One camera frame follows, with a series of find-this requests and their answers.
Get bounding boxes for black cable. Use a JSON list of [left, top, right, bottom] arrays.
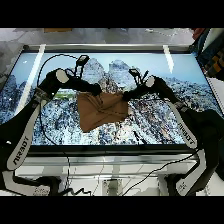
[[122, 149, 205, 197], [60, 187, 93, 197], [35, 53, 81, 193]]

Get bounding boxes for brown pants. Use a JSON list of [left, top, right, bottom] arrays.
[[76, 91, 131, 134]]

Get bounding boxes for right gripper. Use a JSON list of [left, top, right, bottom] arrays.
[[121, 87, 141, 102]]

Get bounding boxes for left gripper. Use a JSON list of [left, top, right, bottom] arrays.
[[83, 82, 103, 97]]

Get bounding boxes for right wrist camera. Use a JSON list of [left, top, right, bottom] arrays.
[[127, 67, 144, 85]]

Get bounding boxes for heap of clothes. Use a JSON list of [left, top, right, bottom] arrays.
[[191, 28, 224, 81]]

